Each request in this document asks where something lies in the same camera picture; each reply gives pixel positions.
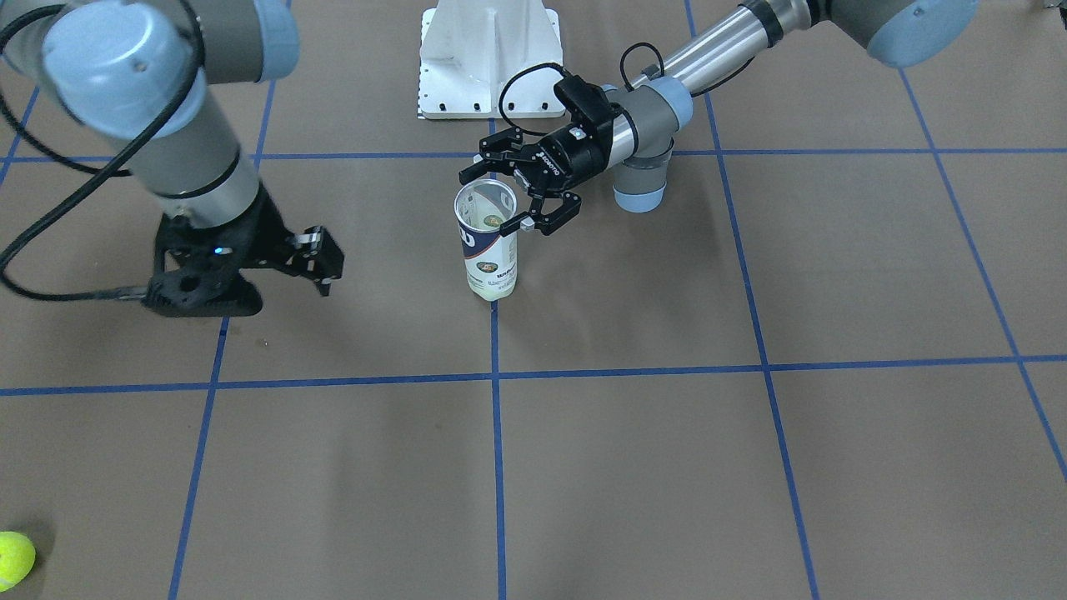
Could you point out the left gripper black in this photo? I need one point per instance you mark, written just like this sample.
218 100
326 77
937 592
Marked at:
582 152

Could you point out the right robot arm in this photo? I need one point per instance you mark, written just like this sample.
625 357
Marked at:
139 74

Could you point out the Roland Garros tennis ball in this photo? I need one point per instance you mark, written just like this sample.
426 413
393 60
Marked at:
491 290

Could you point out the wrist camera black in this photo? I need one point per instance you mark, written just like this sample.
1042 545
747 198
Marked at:
200 286
589 108

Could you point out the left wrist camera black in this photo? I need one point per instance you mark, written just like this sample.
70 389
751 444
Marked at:
589 108

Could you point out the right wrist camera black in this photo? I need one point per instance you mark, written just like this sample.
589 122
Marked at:
200 286

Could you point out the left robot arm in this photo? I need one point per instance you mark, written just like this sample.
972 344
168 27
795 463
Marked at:
629 131

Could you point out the Wilson tennis ball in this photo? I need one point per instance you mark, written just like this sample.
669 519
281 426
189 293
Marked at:
18 555

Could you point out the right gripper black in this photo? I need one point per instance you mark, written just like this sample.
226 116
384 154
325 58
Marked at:
265 236

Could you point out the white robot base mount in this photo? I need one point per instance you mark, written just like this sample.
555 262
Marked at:
470 49

